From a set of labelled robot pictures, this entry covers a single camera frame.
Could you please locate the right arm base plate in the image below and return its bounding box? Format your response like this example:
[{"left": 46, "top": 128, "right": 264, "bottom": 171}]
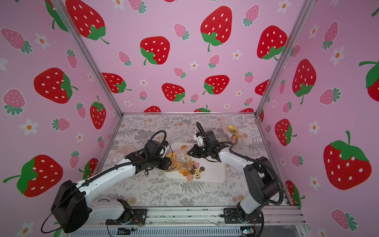
[{"left": 222, "top": 207, "right": 264, "bottom": 224}]

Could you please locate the white plastic tray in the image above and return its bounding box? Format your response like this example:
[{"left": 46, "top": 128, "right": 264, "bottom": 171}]
[{"left": 164, "top": 158, "right": 226, "bottom": 184}]

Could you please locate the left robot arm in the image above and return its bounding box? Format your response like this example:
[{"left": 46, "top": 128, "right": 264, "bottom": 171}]
[{"left": 51, "top": 140, "right": 171, "bottom": 234}]

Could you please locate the aluminium front rail frame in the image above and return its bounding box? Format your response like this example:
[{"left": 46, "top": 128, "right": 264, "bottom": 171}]
[{"left": 69, "top": 206, "right": 312, "bottom": 237}]

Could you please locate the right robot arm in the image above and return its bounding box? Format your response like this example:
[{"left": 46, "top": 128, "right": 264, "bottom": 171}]
[{"left": 188, "top": 131, "right": 284, "bottom": 222}]

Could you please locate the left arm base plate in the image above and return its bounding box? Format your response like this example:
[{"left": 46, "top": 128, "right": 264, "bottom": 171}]
[{"left": 106, "top": 208, "right": 148, "bottom": 225}]

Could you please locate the ziploc bag yellow duck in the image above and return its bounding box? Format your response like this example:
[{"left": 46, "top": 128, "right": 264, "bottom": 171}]
[{"left": 165, "top": 148, "right": 196, "bottom": 173}]

